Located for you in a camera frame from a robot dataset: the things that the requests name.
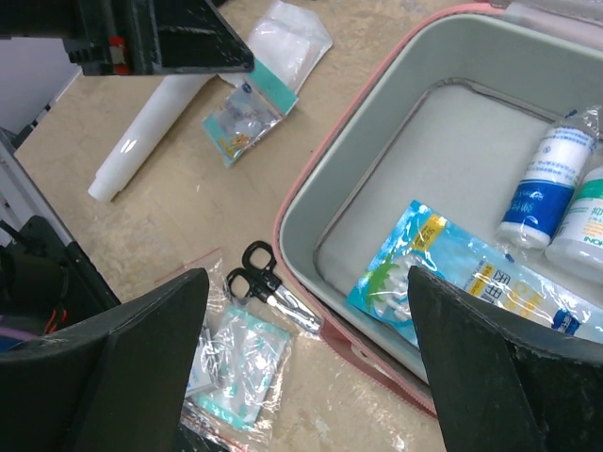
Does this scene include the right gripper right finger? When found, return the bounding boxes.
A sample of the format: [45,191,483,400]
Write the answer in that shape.
[408,266,602,451]

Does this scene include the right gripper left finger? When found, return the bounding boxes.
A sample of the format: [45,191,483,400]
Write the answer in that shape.
[1,268,209,451]

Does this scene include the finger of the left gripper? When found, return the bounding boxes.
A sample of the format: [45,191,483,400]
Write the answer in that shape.
[1,0,254,76]

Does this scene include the white green bottle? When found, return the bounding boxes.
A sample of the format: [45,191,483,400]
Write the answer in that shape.
[545,167,602,283]

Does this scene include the teal topped zip bag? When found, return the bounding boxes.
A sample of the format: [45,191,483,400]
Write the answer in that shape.
[202,59,298,167]

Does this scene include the large blue packet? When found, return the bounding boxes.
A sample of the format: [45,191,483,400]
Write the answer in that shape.
[346,201,602,345]

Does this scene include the black handled scissors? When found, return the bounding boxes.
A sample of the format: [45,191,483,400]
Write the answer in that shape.
[225,240,322,335]

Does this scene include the white gauze packet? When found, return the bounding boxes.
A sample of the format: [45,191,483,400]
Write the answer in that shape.
[247,1,333,94]

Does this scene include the white blue small bottle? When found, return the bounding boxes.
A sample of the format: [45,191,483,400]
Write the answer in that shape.
[497,105,602,250]

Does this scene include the pink medicine kit case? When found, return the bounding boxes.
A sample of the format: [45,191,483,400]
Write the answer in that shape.
[273,1,602,415]

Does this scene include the blue white sachet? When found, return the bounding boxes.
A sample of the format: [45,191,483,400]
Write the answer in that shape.
[185,324,220,397]

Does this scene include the white tube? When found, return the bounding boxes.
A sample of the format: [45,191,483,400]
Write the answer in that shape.
[88,74,212,202]

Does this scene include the teal blister pack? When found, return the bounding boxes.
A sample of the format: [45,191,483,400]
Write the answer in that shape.
[188,305,291,431]

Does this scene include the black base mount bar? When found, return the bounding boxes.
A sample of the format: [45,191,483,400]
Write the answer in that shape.
[1,133,120,352]

